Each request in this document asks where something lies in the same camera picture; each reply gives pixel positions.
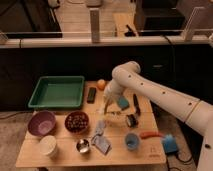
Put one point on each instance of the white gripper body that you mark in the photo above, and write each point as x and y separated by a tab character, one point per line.
110	97

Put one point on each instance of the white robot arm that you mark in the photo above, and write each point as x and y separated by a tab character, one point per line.
195	113

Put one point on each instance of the dark red patterned bowl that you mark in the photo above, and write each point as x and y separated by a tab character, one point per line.
77	122

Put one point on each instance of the small metal bowl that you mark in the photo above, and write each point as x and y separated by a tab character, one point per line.
83	146

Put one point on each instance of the purple bowl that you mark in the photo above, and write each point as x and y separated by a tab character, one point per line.
42	123

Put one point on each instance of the orange fruit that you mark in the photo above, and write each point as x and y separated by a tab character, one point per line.
101	84

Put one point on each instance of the teal sponge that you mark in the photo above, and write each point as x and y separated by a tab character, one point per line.
123	103

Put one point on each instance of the black rectangular block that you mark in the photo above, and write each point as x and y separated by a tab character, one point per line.
91	95

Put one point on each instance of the metal fork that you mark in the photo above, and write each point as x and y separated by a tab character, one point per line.
113	112

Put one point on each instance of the black round tape measure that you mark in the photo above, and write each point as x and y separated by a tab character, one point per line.
131	121

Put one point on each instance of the wooden table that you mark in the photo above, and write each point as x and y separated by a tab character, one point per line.
149	152

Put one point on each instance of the blue cup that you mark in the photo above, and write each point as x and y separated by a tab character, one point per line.
131	141

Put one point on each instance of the grey blue cloth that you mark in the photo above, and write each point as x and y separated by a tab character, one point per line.
99	140

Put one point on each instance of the green plastic tray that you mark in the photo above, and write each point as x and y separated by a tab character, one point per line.
58	92

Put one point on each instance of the white cup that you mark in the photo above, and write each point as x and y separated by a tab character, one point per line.
48	146

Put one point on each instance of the white vertical post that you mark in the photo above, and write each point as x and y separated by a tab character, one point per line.
95	25

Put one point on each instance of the white horizontal rail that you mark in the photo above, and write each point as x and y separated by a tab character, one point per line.
103	42

